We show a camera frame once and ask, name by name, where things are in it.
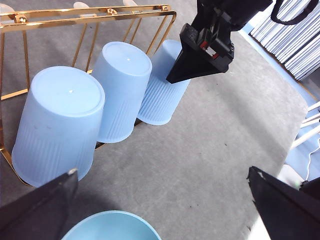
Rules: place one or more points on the stack of white blue sheets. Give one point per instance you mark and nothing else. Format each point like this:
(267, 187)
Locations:
(292, 37)

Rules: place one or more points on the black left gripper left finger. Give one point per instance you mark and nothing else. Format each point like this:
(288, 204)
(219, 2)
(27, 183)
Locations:
(32, 215)

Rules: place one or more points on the blue ribbed plastic cup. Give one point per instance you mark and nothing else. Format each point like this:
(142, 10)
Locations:
(57, 120)
(120, 82)
(160, 100)

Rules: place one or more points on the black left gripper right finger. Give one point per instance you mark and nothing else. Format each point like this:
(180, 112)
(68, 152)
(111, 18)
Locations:
(287, 212)

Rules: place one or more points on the white box with green light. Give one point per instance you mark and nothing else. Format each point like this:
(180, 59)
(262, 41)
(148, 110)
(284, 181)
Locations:
(291, 176)

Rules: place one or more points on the blue ridged bowl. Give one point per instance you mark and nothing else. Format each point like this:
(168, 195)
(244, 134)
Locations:
(112, 225)

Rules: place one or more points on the white metal stand legs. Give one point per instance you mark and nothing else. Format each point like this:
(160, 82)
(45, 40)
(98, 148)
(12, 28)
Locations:
(307, 136)

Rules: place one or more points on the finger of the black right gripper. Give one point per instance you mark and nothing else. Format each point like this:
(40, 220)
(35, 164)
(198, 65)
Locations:
(192, 67)

